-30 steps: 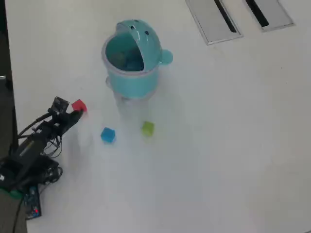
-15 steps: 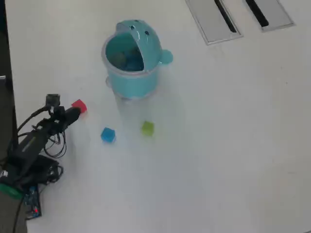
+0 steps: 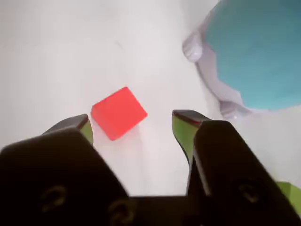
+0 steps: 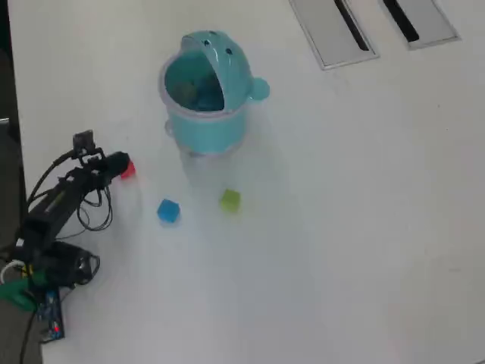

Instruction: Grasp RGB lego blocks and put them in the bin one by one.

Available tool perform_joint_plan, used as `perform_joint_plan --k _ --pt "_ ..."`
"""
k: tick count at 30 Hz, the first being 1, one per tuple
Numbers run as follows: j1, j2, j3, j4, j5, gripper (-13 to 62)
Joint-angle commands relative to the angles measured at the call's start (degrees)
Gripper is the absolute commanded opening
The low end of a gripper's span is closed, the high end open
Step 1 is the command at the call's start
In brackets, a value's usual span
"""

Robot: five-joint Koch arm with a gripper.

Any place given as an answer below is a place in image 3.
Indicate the teal whale-shaped bin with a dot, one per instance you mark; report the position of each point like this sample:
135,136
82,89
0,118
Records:
254,54

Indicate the green lego block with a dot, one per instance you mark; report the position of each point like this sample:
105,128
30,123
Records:
291,191

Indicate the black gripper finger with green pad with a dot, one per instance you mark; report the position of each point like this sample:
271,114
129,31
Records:
47,176
235,164

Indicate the red lego block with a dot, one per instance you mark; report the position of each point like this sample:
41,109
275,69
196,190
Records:
118,113

